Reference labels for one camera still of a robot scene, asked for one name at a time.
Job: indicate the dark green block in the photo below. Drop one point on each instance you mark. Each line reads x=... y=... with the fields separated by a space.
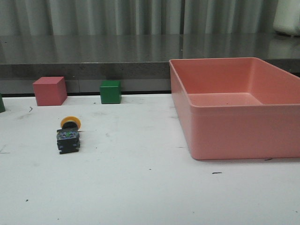
x=2 y=107

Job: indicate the yellow push button switch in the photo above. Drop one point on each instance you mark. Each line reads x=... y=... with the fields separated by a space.
x=68 y=137

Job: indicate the grey stone counter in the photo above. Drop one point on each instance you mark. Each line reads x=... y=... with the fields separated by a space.
x=140 y=62

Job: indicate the grey curtain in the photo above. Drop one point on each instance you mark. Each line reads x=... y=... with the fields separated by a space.
x=135 y=17

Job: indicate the green cube block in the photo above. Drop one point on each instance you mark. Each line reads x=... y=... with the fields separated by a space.
x=110 y=92

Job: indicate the white appliance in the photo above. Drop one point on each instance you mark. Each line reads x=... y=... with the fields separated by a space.
x=287 y=17

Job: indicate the pink plastic bin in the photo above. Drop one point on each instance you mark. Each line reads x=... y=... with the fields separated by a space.
x=236 y=108

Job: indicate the pink cube block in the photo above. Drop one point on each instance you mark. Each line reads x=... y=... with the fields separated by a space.
x=50 y=91

